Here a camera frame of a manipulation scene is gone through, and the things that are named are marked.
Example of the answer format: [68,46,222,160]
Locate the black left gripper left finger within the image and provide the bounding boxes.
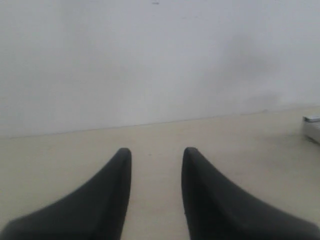
[0,148,132,240]

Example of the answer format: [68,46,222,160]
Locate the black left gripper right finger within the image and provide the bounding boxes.
[181,147,320,240]

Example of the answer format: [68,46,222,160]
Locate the grey paper cutter base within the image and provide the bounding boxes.
[302,115,320,144]

